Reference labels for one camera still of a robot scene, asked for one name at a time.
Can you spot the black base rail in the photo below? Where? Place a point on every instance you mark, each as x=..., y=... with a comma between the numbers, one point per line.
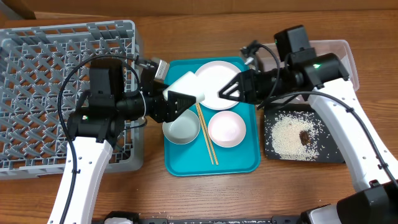
x=134, y=218

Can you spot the black waste tray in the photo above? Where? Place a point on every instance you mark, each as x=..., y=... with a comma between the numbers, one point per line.
x=332, y=153

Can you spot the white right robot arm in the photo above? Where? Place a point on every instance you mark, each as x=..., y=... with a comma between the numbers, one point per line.
x=323, y=81

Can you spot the grey dish rack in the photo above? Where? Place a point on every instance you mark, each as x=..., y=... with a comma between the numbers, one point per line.
x=38, y=88

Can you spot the clear plastic waste bin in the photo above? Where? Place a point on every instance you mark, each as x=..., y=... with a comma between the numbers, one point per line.
x=338, y=47

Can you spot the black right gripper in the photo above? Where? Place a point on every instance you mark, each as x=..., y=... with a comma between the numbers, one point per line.
x=253, y=88

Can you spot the white paper cup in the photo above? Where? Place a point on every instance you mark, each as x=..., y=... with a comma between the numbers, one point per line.
x=188, y=84

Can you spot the grey bowl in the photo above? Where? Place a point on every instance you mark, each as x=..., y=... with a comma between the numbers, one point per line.
x=184, y=129

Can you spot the brown food scrap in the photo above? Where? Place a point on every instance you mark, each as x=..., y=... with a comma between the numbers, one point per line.
x=304, y=138

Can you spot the teal serving tray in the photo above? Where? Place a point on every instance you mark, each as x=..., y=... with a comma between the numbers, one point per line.
x=193, y=158

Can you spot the pink bowl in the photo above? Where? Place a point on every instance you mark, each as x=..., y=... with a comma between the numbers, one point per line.
x=227, y=129

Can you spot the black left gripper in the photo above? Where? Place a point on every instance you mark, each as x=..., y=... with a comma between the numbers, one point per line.
x=170, y=113

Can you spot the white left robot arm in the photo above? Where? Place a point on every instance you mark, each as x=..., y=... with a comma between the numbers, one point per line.
x=92, y=132

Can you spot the large white plate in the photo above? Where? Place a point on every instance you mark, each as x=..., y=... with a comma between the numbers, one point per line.
x=215, y=75

